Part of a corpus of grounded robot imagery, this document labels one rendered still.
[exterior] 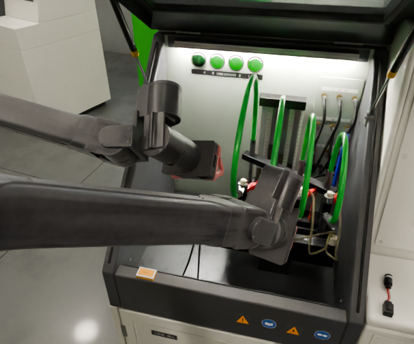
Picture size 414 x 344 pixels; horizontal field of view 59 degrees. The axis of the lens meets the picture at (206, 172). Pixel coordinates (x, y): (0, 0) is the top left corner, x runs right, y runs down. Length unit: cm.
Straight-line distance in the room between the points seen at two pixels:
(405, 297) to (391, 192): 27
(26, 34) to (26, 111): 288
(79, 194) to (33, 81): 333
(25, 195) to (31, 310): 203
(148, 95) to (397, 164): 68
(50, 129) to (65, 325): 165
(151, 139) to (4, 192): 30
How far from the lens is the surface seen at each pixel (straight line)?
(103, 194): 35
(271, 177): 56
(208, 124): 130
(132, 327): 127
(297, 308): 101
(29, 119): 69
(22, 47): 355
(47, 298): 234
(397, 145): 104
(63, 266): 246
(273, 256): 67
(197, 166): 64
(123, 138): 57
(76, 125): 63
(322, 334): 107
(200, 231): 44
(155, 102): 59
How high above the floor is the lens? 177
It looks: 36 degrees down
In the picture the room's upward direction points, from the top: straight up
